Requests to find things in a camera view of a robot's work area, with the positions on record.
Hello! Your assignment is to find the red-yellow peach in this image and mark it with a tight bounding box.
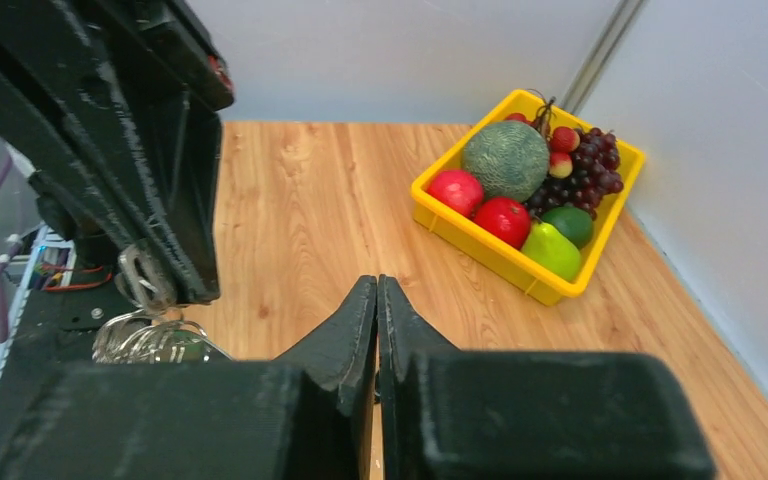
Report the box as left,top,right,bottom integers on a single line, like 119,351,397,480
548,151,574,179

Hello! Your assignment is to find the silver keyring bunch with keys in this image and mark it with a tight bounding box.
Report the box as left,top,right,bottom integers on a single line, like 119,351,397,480
92,242,231,364

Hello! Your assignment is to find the yellow-green pear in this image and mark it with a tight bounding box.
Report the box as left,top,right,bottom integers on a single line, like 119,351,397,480
521,220,582,282

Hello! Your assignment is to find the green netted melon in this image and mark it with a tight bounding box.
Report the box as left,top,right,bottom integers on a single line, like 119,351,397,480
461,121,549,203

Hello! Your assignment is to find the dark purple grape bunch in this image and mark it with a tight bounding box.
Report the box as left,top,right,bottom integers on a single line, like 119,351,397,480
525,127,624,219

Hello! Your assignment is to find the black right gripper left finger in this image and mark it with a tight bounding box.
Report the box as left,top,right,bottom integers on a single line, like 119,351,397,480
0,275,377,479

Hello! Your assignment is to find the left aluminium frame post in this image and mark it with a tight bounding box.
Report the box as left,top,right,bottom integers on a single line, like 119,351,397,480
560,0,648,114

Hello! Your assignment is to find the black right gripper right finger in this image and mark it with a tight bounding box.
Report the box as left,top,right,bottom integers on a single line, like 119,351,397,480
377,276,716,479

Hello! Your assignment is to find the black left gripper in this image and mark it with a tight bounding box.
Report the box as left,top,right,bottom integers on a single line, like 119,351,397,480
0,1,234,304

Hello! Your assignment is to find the red apple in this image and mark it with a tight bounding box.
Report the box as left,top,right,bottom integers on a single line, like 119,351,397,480
427,169,484,218
473,197,532,250

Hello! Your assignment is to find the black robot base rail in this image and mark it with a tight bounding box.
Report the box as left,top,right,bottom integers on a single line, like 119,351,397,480
0,225,134,480

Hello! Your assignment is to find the dark green lime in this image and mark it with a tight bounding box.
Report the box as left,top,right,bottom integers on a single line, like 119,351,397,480
541,206,594,250

